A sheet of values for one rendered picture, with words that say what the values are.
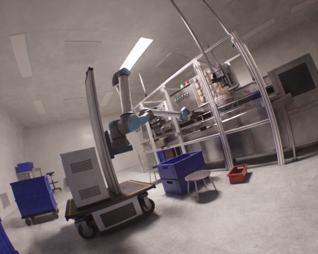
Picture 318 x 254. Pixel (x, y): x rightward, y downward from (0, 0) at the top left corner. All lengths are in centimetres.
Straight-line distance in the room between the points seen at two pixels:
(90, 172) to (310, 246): 161
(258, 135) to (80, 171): 222
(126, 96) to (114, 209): 107
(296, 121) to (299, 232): 145
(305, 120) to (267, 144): 66
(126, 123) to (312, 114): 218
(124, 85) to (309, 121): 226
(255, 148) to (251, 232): 149
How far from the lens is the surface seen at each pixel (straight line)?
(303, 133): 214
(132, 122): 125
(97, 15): 239
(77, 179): 132
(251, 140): 225
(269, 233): 100
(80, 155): 132
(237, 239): 100
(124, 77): 153
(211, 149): 259
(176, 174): 173
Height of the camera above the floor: 72
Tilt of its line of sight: 6 degrees up
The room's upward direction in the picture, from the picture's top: 16 degrees counter-clockwise
